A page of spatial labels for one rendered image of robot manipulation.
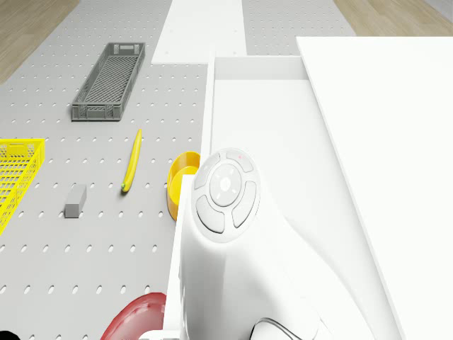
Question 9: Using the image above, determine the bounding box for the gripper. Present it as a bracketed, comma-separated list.
[250, 317, 304, 340]

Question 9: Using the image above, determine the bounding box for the red plate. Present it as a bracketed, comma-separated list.
[100, 292, 167, 340]

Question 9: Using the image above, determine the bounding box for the yellow bowl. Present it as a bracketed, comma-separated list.
[166, 151, 201, 222]

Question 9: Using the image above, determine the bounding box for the white drawer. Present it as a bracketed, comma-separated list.
[138, 55, 403, 340]

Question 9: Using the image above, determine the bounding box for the banana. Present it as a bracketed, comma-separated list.
[121, 128, 143, 193]

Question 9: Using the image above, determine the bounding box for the white cabinet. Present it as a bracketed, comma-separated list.
[295, 35, 453, 340]

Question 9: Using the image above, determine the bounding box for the grey cube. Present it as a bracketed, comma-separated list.
[64, 183, 88, 219]

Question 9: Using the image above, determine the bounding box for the dark grey basket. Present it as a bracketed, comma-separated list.
[71, 42, 147, 123]

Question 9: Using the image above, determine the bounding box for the yellow basket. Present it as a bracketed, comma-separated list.
[0, 137, 46, 237]

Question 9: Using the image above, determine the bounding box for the white board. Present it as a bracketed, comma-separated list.
[151, 0, 248, 65]

